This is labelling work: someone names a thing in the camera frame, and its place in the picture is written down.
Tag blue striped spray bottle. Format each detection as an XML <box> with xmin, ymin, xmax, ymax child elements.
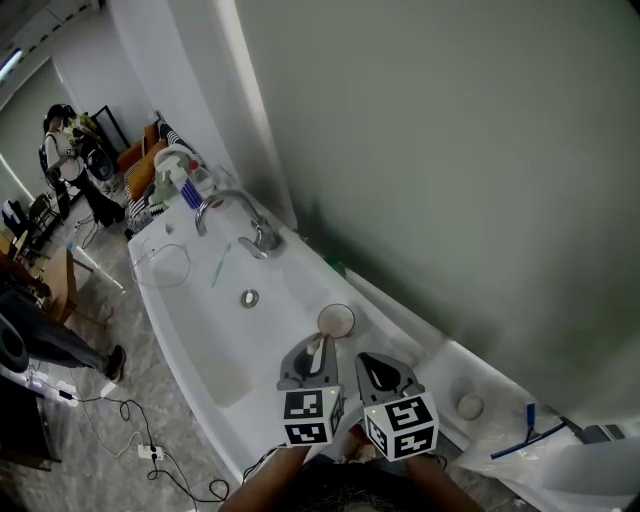
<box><xmin>158</xmin><ymin>151</ymin><xmax>204</xmax><ymax>211</ymax></box>

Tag white tape roll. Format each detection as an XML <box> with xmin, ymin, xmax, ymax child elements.
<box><xmin>456</xmin><ymin>393</ymin><xmax>486</xmax><ymax>422</ymax></box>

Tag black low cabinet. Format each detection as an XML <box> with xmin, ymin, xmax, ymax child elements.
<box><xmin>0</xmin><ymin>372</ymin><xmax>64</xmax><ymax>474</ymax></box>

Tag thin white cable loop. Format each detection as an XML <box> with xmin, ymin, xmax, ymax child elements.
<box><xmin>130</xmin><ymin>236</ymin><xmax>194</xmax><ymax>289</ymax></box>

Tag blue squeegee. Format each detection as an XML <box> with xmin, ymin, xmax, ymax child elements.
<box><xmin>489</xmin><ymin>401</ymin><xmax>569</xmax><ymax>462</ymax></box>

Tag wooden chair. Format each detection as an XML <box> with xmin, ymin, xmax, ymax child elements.
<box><xmin>42</xmin><ymin>244</ymin><xmax>109</xmax><ymax>329</ymax></box>

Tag white floor cable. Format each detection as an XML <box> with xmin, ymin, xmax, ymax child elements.
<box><xmin>73</xmin><ymin>383</ymin><xmax>147</xmax><ymax>459</ymax></box>

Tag person's right forearm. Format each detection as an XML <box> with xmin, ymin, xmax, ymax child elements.
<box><xmin>402</xmin><ymin>451</ymin><xmax>487</xmax><ymax>512</ymax></box>

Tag white sink cabinet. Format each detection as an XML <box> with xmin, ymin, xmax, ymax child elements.
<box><xmin>126</xmin><ymin>192</ymin><xmax>474</xmax><ymax>489</ymax></box>

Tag long black floor cable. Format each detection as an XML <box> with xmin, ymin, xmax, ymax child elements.
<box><xmin>118</xmin><ymin>396</ymin><xmax>232</xmax><ymax>504</ymax></box>

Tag person's left forearm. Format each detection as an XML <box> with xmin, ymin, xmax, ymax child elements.
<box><xmin>217</xmin><ymin>443</ymin><xmax>314</xmax><ymax>512</ymax></box>

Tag person's dark patterned clothing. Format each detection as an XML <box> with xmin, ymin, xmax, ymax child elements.
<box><xmin>293</xmin><ymin>453</ymin><xmax>417</xmax><ymax>512</ymax></box>

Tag black metal rack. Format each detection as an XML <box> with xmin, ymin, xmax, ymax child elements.
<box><xmin>91</xmin><ymin>104</ymin><xmax>133</xmax><ymax>158</ymax></box>

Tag black white striped cloth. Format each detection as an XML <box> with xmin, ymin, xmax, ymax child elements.
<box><xmin>123</xmin><ymin>124</ymin><xmax>194</xmax><ymax>237</ymax></box>

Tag clear plastic sheet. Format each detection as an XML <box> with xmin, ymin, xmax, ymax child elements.
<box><xmin>453</xmin><ymin>423</ymin><xmax>640</xmax><ymax>507</ymax></box>

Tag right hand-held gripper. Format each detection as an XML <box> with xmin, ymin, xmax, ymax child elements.
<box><xmin>355</xmin><ymin>352</ymin><xmax>441</xmax><ymax>463</ymax></box>

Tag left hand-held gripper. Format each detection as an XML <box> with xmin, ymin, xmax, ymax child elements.
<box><xmin>277</xmin><ymin>333</ymin><xmax>348</xmax><ymax>448</ymax></box>

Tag chrome faucet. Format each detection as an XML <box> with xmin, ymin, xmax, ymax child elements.
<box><xmin>194</xmin><ymin>188</ymin><xmax>283</xmax><ymax>261</ymax></box>

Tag orange cushion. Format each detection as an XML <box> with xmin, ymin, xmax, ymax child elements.
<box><xmin>116</xmin><ymin>124</ymin><xmax>167</xmax><ymax>175</ymax></box>

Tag white cup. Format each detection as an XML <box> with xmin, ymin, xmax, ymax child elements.
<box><xmin>317</xmin><ymin>302</ymin><xmax>358</xmax><ymax>342</ymax></box>

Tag pale green cloth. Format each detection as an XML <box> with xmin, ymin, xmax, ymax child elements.
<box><xmin>148</xmin><ymin>173</ymin><xmax>174</xmax><ymax>210</ymax></box>

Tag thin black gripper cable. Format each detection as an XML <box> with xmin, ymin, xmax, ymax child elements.
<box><xmin>241</xmin><ymin>443</ymin><xmax>282</xmax><ymax>485</ymax></box>

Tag clear bottle red cap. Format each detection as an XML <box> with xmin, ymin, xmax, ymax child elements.
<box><xmin>187</xmin><ymin>158</ymin><xmax>217</xmax><ymax>198</ymax></box>

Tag white power strip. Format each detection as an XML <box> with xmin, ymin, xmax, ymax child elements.
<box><xmin>136</xmin><ymin>441</ymin><xmax>166</xmax><ymax>463</ymax></box>

